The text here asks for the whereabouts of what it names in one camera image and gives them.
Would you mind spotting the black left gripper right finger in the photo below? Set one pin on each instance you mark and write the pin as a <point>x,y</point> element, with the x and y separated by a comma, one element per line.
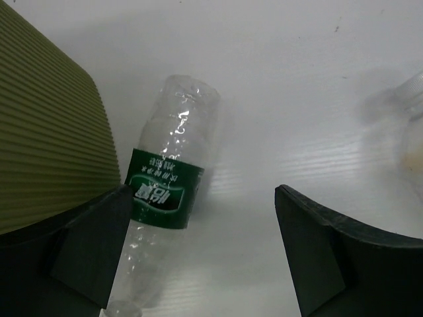
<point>343,267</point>

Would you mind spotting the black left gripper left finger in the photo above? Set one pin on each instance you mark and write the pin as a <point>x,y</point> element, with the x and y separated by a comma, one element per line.
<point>65,265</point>

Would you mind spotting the green label plastic bottle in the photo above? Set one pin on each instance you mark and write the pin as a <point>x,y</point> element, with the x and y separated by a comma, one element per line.
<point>164,174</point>

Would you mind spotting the olive green mesh bin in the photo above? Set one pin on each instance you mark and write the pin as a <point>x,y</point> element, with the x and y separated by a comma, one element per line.
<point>57,148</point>

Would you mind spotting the white label square bottle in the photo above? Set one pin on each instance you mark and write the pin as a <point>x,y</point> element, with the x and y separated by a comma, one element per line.
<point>393,125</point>

